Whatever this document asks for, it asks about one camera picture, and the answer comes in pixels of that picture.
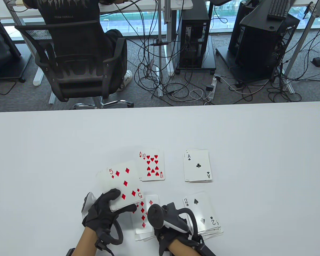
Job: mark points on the black power adapter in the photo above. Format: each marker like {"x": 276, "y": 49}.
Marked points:
{"x": 210, "y": 88}

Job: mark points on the deck of playing cards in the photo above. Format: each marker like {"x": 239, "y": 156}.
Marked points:
{"x": 101, "y": 181}

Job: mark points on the person's right hand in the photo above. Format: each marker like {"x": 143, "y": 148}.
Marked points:
{"x": 168, "y": 240}

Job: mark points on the white power strip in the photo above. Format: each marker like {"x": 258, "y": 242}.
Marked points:
{"x": 212, "y": 93}

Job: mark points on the black spades playing card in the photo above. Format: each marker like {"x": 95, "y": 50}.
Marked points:
{"x": 202, "y": 210}

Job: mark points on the black mesh office chair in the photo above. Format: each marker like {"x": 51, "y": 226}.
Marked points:
{"x": 77, "y": 80}

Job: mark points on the aluminium frame leg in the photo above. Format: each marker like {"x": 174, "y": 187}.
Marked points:
{"x": 14, "y": 14}
{"x": 300, "y": 44}

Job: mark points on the black computer tower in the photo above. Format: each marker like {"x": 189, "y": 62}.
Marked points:
{"x": 240, "y": 16}
{"x": 196, "y": 16}

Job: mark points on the person's left forearm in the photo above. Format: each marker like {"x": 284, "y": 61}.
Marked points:
{"x": 85, "y": 244}

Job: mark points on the black keyboard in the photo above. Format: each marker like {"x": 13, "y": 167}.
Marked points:
{"x": 278, "y": 9}

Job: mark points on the single black club playing card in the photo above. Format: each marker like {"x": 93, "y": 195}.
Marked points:
{"x": 200, "y": 173}

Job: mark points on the black equipment cart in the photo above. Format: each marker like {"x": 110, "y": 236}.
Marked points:
{"x": 0, "y": 53}

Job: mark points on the hearts card pile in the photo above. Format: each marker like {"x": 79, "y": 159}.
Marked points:
{"x": 149, "y": 166}

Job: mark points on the single red heart playing card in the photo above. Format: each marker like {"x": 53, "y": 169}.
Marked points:
{"x": 140, "y": 154}

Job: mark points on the black wheeled computer stand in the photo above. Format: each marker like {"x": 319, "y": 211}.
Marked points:
{"x": 209, "y": 61}

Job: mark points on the person's left hand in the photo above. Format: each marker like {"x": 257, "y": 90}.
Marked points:
{"x": 100, "y": 214}

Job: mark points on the black foot pedal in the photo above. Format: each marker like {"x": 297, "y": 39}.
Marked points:
{"x": 316, "y": 62}

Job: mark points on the black glove sensor module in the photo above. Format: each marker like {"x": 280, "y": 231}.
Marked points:
{"x": 102, "y": 241}

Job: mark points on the large black computer case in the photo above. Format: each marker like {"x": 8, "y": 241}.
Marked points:
{"x": 261, "y": 48}

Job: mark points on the person's right forearm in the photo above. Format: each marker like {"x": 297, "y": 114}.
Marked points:
{"x": 181, "y": 250}

